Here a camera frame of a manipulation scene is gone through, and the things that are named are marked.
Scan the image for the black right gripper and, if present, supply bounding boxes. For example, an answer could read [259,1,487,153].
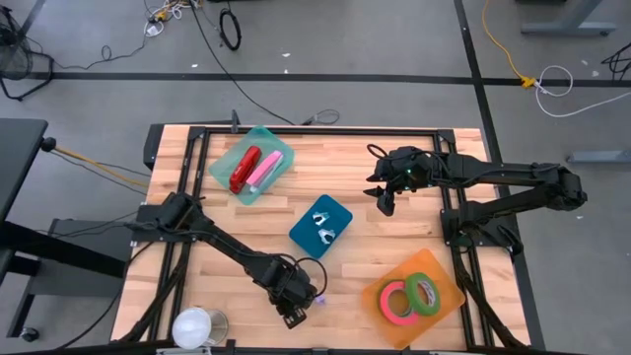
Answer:
[363,145,435,218]

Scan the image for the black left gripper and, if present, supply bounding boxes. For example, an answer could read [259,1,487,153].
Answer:
[263,258,319,330]

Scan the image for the pink tape roll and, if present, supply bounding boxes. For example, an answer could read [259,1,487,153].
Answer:
[378,280,420,327]

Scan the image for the red stapler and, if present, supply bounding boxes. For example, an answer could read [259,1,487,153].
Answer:
[228,145,262,195]

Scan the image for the teal plastic bin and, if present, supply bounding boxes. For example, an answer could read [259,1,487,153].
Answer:
[288,193,354,260]

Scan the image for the translucent orange plastic bin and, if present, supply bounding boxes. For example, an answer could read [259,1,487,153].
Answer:
[360,248,467,351]

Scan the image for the translucent green plastic bin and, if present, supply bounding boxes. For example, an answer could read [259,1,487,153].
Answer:
[207,126,296,207]

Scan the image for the grey desk foot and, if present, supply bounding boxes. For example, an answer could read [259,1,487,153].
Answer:
[520,0,618,37]
[565,149,631,165]

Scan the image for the black desk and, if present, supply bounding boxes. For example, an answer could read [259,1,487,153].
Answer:
[0,116,132,344]

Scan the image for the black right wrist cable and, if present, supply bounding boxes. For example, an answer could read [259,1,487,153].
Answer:
[367,143,391,163]

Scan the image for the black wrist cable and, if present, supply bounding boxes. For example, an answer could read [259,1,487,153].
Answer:
[367,143,391,163]
[290,254,329,298]

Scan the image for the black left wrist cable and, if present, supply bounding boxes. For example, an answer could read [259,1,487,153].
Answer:
[290,254,329,298]

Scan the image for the black aluminium rig frame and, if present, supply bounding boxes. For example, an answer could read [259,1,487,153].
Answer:
[117,125,531,355]

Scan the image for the grey looped cable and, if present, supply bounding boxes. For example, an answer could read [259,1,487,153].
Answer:
[301,108,341,127]

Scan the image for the long black floor cable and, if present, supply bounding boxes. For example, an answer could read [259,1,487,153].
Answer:
[187,0,297,126]

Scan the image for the white cable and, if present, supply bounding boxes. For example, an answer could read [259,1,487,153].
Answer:
[533,63,631,119]

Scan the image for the yellow extension cable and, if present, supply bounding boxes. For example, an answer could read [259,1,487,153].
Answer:
[481,0,537,90]

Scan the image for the coiled black cable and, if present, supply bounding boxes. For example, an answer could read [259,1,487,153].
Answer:
[218,8,244,52]

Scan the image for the yellow cable with black knob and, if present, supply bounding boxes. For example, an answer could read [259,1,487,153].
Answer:
[39,136,149,189]

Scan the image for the black wire rack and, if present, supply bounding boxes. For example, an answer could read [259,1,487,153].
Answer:
[599,41,631,81]

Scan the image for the white power adapter cables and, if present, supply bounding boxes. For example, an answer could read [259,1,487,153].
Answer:
[143,0,198,38]

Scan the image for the thin black floor cable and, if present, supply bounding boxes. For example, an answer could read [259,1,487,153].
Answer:
[29,36,149,71]

